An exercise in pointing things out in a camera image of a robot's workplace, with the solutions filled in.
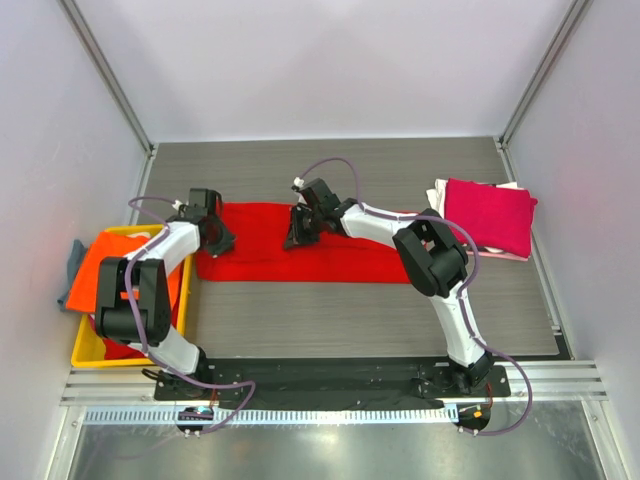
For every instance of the orange t-shirt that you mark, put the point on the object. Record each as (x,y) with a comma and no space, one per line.
(107,244)

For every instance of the folded magenta t-shirt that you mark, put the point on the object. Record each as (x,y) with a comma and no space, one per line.
(494,217)

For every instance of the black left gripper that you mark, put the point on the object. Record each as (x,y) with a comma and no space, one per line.
(225,245)

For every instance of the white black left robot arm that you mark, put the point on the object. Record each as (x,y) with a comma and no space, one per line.
(133,304)

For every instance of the left aluminium frame post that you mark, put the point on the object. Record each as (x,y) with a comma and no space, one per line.
(97,57)

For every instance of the right aluminium frame post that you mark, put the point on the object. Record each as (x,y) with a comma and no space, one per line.
(569,24)

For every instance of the dark red t-shirt in bin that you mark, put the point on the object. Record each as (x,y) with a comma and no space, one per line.
(116,351)

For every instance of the folded black patterned t-shirt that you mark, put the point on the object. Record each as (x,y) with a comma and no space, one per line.
(489,250)

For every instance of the white slotted cable duct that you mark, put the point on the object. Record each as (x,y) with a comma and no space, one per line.
(183,416)

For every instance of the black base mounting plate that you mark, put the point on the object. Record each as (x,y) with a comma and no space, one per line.
(340,384)

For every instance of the grey t-shirt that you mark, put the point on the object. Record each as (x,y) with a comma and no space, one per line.
(73,264)

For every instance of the folded pink t-shirt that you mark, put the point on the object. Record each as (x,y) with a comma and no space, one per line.
(505,256)

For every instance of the aluminium frame post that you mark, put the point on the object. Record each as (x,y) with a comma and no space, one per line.
(569,24)
(97,57)

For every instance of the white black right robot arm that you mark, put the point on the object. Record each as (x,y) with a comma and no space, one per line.
(432,258)

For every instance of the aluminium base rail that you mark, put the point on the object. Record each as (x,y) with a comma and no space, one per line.
(550,381)

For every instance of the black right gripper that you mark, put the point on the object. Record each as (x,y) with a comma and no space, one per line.
(302,225)

